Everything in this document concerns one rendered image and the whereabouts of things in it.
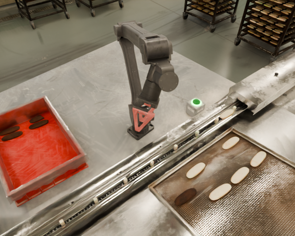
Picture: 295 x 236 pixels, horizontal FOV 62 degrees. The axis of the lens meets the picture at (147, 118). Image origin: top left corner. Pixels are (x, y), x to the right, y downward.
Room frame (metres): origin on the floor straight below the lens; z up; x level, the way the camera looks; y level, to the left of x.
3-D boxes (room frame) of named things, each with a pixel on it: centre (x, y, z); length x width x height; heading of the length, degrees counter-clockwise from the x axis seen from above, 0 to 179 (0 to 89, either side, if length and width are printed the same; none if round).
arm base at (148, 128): (0.83, 0.03, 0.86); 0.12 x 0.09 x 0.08; 134
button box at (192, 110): (0.95, -0.26, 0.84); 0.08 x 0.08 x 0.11; 38
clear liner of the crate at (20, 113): (0.70, 0.53, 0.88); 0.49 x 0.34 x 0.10; 36
